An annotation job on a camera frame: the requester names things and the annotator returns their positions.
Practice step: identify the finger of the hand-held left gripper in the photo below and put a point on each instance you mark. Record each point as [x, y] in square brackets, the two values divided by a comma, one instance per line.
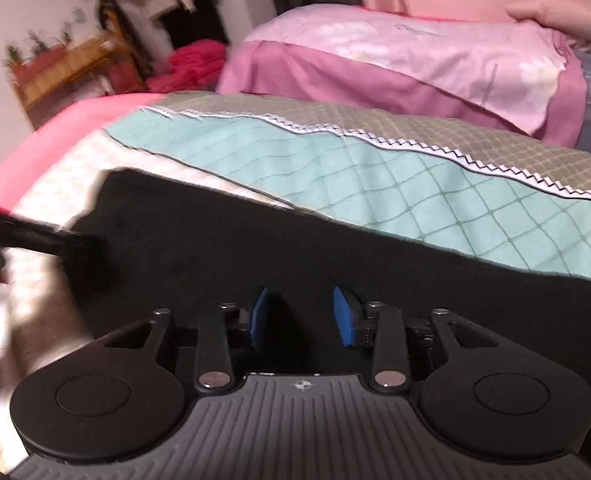
[50, 242]

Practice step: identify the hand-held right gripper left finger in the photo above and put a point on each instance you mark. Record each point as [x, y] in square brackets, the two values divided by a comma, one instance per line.
[260, 317]

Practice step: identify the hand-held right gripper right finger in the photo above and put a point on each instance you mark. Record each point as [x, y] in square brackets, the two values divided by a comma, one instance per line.
[344, 317]

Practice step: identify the black pants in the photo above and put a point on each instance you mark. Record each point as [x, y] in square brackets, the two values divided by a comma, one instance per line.
[275, 250]

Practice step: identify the pink bed sheet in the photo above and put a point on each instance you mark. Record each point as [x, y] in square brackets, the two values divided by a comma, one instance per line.
[50, 145]

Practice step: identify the patterned patchwork quilt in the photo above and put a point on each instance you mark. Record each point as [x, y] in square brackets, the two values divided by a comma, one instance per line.
[375, 170]

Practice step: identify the wooden shelf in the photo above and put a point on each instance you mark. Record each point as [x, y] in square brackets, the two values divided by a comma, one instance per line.
[75, 72]

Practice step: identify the small green plants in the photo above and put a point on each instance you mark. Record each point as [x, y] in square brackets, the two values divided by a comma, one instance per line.
[35, 45]

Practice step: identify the red clothes pile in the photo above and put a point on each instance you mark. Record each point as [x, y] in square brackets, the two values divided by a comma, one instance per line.
[190, 65]

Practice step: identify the pink purple pillow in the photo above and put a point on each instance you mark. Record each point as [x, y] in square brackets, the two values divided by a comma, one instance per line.
[375, 60]

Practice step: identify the black hanging clothes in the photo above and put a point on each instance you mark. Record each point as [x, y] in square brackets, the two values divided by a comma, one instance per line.
[195, 15]

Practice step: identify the peach pillow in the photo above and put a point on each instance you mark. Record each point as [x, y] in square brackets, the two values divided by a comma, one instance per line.
[565, 12]

